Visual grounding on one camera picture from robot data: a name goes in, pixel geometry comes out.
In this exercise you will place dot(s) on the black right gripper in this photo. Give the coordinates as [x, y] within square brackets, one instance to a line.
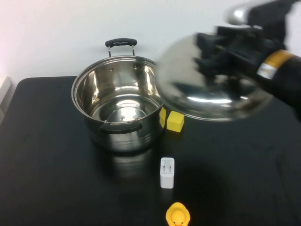
[242, 51]

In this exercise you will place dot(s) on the stainless steel lid black knob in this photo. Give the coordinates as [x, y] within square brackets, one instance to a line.
[188, 94]

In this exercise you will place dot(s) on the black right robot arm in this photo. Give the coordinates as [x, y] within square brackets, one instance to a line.
[284, 77]

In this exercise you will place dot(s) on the yellow foam cube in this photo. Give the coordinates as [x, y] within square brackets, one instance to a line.
[175, 122]

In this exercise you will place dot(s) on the white plug charger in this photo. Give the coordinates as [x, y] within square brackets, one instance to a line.
[167, 174]

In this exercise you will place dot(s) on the yellow rubber duck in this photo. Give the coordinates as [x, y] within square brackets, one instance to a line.
[177, 215]

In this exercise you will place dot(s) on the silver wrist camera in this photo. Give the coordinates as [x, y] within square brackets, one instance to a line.
[237, 13]

